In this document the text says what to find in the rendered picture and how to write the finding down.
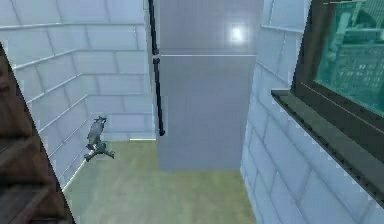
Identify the dark framed window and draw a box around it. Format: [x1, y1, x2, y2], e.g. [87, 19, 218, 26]
[270, 0, 384, 209]

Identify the small grey statue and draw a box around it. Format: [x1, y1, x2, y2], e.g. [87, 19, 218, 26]
[83, 115, 116, 163]

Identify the brown wooden bookcase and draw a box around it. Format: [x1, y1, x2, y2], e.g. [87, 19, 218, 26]
[0, 42, 76, 224]

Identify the black fridge door handle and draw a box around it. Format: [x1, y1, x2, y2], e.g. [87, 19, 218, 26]
[152, 57, 166, 137]
[147, 0, 160, 57]

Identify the silver grey fridge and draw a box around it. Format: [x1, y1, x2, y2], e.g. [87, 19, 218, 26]
[146, 0, 265, 173]

